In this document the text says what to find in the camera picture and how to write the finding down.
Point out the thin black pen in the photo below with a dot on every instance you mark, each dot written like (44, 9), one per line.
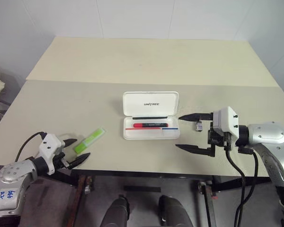
(150, 117)

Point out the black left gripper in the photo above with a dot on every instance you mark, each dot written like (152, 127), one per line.
(60, 159)

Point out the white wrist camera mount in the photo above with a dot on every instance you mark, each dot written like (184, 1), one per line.
(49, 144)
(228, 121)

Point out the red marker with black cap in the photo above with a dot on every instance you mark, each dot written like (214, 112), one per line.
(150, 124)

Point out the thin red pencil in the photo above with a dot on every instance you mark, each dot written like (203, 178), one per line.
(144, 128)

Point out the dark rounded shape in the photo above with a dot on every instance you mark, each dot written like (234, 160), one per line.
(116, 212)
(174, 211)

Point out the white hard pencil case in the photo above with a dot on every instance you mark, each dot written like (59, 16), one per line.
(151, 113)

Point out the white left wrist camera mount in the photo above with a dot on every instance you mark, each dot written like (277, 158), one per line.
(49, 144)

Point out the dark grey chair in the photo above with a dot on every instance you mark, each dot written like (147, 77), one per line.
(10, 89)

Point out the rusty metal table leg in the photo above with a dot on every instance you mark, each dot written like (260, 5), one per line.
(81, 189)
(208, 203)

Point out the black table crossbar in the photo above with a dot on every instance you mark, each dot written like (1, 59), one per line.
(241, 183)

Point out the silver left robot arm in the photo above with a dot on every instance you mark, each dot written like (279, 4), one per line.
(13, 176)

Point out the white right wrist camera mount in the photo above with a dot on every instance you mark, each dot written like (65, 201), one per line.
(228, 121)

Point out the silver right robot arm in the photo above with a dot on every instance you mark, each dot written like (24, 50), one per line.
(269, 139)

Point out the black tape strip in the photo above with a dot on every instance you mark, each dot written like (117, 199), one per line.
(142, 189)

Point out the thin blue pencil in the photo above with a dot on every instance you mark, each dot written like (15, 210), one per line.
(170, 128)

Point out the green highlighter marker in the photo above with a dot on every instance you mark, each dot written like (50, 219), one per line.
(90, 140)

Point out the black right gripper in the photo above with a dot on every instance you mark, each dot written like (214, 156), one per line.
(219, 139)

